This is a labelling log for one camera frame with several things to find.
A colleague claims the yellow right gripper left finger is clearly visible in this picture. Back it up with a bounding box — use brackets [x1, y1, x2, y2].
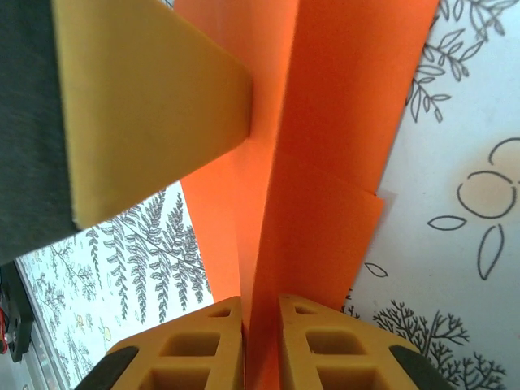
[83, 295, 245, 390]

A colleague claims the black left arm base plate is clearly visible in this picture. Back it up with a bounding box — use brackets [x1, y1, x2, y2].
[0, 263, 34, 363]

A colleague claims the orange paper sheet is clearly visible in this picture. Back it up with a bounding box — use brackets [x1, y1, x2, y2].
[172, 0, 442, 390]

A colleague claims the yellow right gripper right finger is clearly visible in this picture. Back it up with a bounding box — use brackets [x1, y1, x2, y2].
[278, 292, 456, 390]

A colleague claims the floral print tablecloth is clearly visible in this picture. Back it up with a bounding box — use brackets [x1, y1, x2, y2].
[14, 0, 520, 390]

